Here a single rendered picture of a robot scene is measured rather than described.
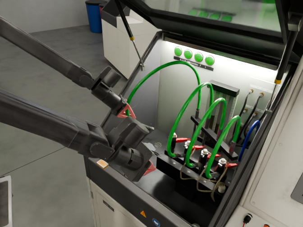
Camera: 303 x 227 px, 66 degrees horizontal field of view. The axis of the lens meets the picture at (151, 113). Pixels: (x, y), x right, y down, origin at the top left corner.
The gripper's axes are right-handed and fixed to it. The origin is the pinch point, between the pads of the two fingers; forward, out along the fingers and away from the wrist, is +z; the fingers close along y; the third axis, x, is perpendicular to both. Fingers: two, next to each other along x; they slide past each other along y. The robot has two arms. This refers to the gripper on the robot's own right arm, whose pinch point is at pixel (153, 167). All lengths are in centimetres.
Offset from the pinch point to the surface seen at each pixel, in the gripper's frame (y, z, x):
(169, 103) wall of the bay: 23, 44, 48
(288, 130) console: 35.6, 20.7, -18.9
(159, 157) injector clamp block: -2.3, 30.5, 21.1
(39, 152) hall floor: -97, 73, 176
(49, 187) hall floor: -100, 71, 124
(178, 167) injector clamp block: 0.1, 32.8, 11.3
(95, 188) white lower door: -37, 27, 39
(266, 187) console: 16.7, 32.8, -21.5
